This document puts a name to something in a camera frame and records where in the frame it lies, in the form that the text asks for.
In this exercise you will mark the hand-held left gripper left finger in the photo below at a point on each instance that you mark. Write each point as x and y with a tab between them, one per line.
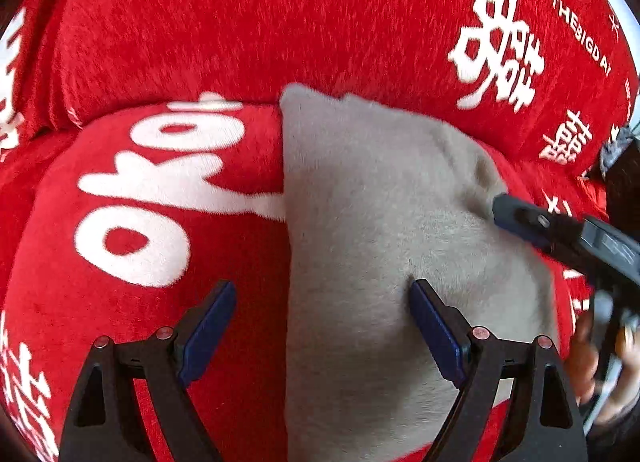
210	332

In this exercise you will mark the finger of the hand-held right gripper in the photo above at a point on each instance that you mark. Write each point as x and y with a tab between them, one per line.
520	219

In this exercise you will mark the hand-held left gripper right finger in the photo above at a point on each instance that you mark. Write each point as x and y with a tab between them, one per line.
435	327

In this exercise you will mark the grey fleece garment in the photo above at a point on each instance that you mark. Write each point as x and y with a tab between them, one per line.
375	217

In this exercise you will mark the person's right hand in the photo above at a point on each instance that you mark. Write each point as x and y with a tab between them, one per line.
582	362

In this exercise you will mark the dark cloth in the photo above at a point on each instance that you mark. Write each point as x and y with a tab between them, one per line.
625	187

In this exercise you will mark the red printed blanket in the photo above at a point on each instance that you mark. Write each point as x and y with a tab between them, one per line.
250	17

